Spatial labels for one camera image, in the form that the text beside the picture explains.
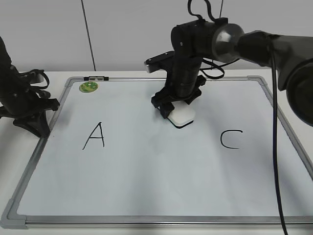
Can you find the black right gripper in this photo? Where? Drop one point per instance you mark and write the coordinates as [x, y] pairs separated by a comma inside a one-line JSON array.
[[181, 85]]

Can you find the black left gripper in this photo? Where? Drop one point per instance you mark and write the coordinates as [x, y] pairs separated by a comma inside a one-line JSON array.
[[24, 98]]

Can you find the white rectangular whiteboard eraser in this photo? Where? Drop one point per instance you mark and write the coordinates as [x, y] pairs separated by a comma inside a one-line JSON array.
[[182, 115]]

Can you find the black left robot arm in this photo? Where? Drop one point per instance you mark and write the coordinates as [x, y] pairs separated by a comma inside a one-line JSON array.
[[24, 97]]

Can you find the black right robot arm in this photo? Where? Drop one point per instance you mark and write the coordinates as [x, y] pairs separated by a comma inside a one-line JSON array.
[[200, 42]]

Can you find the green round magnet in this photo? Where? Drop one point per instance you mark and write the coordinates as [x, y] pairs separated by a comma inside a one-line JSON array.
[[88, 87]]

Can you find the white framed whiteboard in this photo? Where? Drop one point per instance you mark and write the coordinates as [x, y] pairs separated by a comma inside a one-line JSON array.
[[111, 160]]

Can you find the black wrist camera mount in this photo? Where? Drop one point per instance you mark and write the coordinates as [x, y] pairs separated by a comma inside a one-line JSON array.
[[163, 61]]

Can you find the black grey frame clip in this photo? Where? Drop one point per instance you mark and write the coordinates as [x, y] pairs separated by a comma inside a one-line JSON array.
[[96, 78]]

